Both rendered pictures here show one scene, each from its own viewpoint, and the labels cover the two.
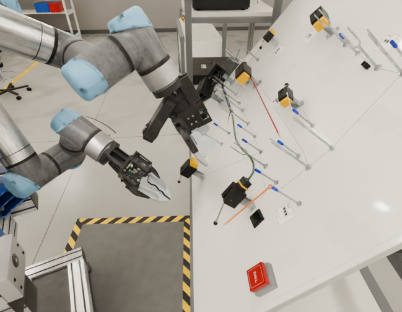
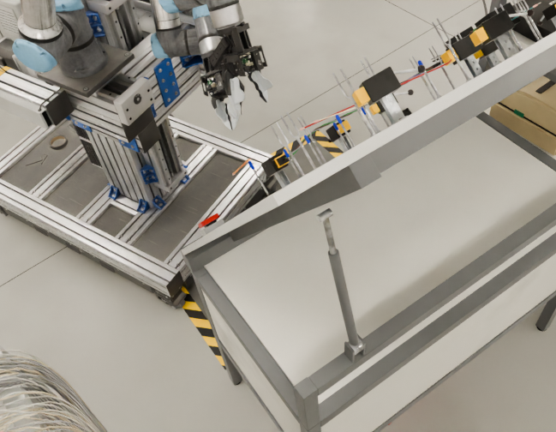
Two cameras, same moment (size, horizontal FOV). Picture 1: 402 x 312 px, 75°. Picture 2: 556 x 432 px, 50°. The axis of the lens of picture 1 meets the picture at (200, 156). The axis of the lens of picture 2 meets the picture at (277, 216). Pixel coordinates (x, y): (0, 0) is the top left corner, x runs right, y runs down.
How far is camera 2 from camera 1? 1.21 m
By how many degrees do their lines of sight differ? 46
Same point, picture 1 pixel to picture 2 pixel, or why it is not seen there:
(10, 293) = (122, 116)
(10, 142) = (160, 12)
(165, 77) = (217, 21)
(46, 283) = (223, 164)
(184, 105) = (236, 51)
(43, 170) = (174, 45)
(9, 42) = not seen: outside the picture
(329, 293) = (314, 344)
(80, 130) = (201, 27)
